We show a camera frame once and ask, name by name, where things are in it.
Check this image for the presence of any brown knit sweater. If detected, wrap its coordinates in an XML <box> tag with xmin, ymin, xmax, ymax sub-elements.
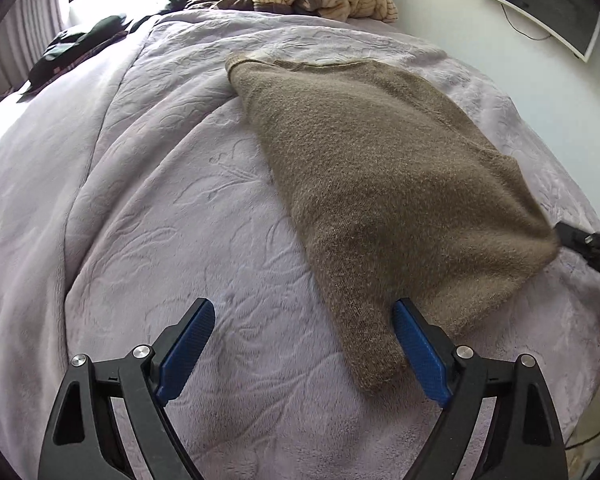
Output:
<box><xmin>226</xmin><ymin>56</ymin><xmax>558</xmax><ymax>392</ymax></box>

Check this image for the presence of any lavender embossed bed blanket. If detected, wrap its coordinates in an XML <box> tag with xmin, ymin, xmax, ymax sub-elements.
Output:
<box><xmin>0</xmin><ymin>11</ymin><xmax>600</xmax><ymax>479</ymax></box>

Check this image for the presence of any grey pleated curtain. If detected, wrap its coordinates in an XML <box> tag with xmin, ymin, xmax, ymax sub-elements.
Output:
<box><xmin>0</xmin><ymin>0</ymin><xmax>70</xmax><ymax>95</ymax></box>

